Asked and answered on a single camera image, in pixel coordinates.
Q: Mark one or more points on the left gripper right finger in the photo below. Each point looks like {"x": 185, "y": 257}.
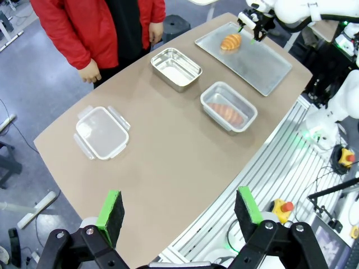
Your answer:
{"x": 246, "y": 213}

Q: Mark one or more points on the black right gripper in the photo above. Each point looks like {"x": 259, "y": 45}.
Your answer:
{"x": 265, "y": 21}

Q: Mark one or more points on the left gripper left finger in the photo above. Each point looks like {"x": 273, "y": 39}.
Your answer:
{"x": 112, "y": 213}

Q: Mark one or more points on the golden brown croissant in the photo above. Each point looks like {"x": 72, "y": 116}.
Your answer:
{"x": 225, "y": 113}
{"x": 231, "y": 42}

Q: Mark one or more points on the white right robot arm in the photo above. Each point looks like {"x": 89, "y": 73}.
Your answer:
{"x": 289, "y": 11}

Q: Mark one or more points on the person's right forearm red sleeve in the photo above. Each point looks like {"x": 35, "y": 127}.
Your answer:
{"x": 70, "y": 42}

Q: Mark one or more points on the person's left forearm red sleeve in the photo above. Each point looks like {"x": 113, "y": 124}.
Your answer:
{"x": 152, "y": 11}

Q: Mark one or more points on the stainless steel rectangular container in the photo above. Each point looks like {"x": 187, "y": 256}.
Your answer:
{"x": 176, "y": 68}
{"x": 238, "y": 95}

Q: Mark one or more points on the person's left hand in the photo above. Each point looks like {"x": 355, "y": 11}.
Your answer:
{"x": 155, "y": 32}

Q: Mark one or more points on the person's right hand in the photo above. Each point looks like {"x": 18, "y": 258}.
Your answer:
{"x": 90, "y": 72}

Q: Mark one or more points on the perforated metal baking tray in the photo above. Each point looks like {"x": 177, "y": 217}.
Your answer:
{"x": 258, "y": 64}

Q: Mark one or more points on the yellow emergency stop button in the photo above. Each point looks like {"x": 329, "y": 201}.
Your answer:
{"x": 355, "y": 232}
{"x": 281, "y": 210}
{"x": 346, "y": 157}

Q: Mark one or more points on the dark grey round stool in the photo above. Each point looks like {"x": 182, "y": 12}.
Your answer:
{"x": 176, "y": 26}

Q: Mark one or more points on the white table foot bar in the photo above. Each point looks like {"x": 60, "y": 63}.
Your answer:
{"x": 36, "y": 208}
{"x": 7, "y": 123}

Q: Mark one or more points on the clear plastic latching lid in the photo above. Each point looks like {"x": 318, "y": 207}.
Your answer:
{"x": 102, "y": 134}

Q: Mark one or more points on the black monitor screen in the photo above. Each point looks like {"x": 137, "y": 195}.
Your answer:
{"x": 331, "y": 246}

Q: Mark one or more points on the white device with green light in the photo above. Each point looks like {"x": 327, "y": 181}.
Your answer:
{"x": 346, "y": 42}

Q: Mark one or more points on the black chair base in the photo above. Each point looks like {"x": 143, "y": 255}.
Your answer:
{"x": 9, "y": 165}

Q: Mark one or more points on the person in red jacket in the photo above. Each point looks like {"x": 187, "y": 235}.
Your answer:
{"x": 84, "y": 22}

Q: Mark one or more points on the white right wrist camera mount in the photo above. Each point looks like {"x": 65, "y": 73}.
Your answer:
{"x": 248, "y": 21}

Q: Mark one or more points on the white desk leg frame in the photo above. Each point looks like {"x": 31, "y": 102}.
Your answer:
{"x": 11, "y": 30}

